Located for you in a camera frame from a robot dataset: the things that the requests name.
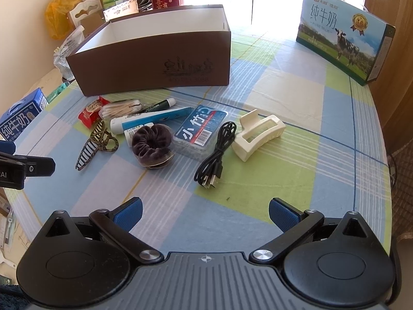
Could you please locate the white blue toothpaste tube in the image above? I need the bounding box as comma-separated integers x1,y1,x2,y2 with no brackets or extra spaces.
110,106,194,134

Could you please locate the large milk gift carton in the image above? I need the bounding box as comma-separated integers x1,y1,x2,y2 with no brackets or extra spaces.
296,0,397,87

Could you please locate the dark green small tube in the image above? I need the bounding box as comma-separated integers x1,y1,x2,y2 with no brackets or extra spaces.
131,98,176,115

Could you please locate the red snack packet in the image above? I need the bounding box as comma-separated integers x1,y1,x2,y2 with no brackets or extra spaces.
78,96,111,129

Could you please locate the green small pack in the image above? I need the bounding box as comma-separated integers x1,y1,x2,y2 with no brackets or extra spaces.
46,82,70,101

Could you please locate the cotton swab packet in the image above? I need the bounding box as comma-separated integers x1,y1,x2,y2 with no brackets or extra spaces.
98,99,145,120

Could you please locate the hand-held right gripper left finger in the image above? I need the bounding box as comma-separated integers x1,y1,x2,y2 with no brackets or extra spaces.
42,197,164,264

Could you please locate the brown cardboard box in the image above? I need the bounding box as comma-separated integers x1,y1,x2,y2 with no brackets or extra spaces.
65,4,232,97

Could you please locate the checked cloth desktop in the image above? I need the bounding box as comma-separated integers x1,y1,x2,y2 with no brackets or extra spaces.
3,27,392,255

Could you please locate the dark velvet scrunchie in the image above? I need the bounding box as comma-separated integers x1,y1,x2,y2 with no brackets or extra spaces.
132,124,175,169

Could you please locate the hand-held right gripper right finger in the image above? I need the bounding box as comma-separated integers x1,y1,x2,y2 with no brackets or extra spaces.
250,197,375,264

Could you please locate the yellow plastic bag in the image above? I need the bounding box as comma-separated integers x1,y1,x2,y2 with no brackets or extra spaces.
44,0,83,41

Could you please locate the small blue milk carton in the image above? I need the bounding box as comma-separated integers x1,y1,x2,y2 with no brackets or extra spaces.
0,88,49,143

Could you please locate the wicker chair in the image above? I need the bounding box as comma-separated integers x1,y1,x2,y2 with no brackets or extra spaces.
385,142,413,243

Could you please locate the clear printed plastic bag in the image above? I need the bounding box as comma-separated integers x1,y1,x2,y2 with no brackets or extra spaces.
52,26,85,80

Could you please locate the black usb cable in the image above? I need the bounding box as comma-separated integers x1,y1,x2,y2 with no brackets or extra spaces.
194,122,238,190

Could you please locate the striped hair clip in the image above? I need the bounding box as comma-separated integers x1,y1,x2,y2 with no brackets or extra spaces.
75,120,119,171

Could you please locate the white paper envelope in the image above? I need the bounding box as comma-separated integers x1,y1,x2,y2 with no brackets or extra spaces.
102,0,139,22

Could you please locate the brown carton with white handle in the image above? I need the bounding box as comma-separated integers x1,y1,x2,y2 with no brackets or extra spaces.
69,0,105,37

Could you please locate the blue label floss box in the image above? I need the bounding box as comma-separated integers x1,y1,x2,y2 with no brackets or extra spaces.
172,105,229,160

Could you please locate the small white tube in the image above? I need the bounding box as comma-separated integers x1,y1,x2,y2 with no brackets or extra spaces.
123,122,155,137

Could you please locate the cream hair claw clip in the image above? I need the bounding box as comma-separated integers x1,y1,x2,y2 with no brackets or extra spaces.
231,109,287,162

